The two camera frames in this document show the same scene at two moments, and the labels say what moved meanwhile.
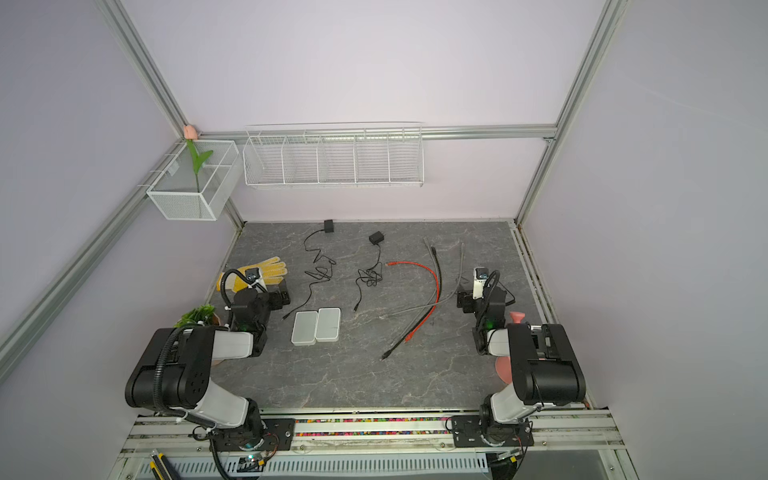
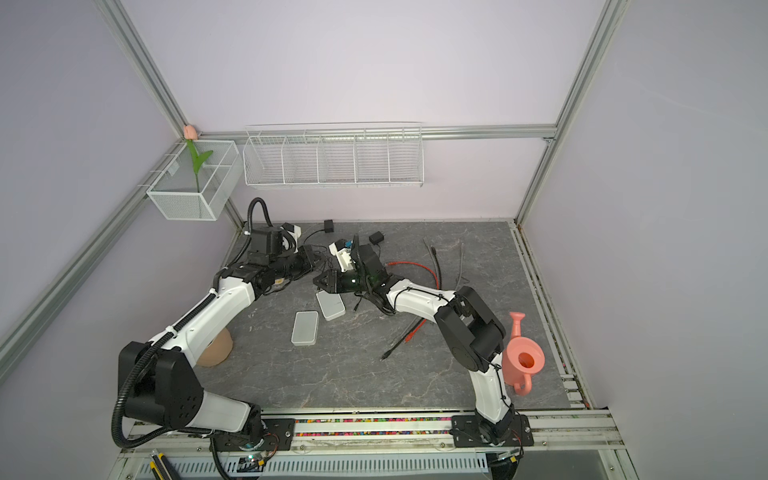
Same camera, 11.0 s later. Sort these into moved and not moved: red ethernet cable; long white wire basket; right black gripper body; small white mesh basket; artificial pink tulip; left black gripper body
Moved: right black gripper body; left black gripper body
Not moved: small white mesh basket; artificial pink tulip; long white wire basket; red ethernet cable
